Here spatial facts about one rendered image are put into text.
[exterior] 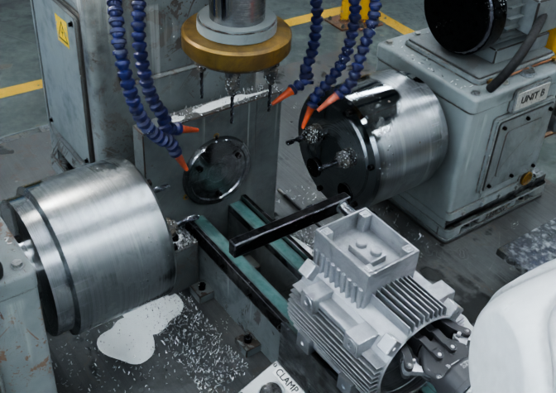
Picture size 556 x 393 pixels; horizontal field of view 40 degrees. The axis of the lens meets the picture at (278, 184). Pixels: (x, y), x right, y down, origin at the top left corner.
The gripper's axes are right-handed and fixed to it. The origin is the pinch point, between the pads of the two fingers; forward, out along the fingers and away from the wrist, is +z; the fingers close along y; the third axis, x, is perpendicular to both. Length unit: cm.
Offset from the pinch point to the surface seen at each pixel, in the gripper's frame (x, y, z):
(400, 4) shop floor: 138, -264, 239
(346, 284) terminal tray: -2.2, 5.2, 2.1
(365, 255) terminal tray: -5.2, 1.2, 3.4
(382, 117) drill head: -3.6, -25.2, 29.4
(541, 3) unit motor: -21, -59, 28
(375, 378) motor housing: 3.3, 8.5, -10.3
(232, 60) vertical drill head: -20.8, 5.8, 35.4
